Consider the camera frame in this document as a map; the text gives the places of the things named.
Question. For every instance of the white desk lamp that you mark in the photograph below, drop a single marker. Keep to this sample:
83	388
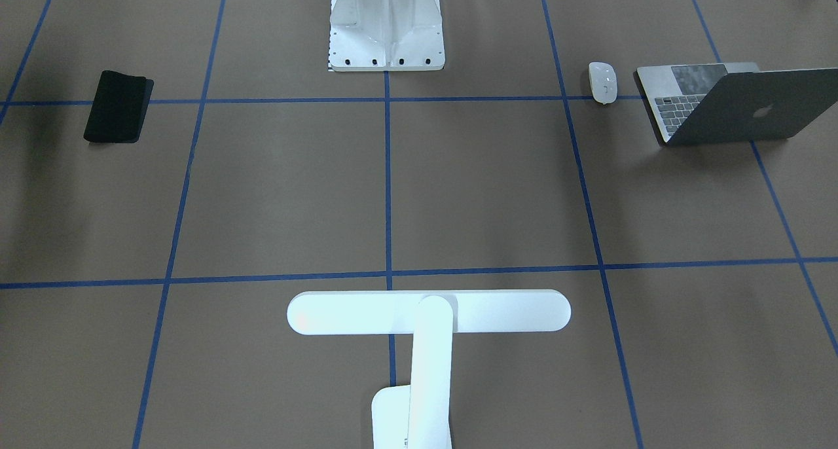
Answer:
417	415

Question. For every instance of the white computer mouse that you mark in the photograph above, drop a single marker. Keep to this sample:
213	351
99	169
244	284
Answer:
603	82

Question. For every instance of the grey laptop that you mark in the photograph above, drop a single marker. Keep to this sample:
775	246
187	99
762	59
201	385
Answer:
697	104

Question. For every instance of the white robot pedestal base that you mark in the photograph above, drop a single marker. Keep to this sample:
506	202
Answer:
386	35

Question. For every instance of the black mouse pad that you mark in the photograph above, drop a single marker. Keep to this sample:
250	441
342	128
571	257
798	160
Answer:
118	109

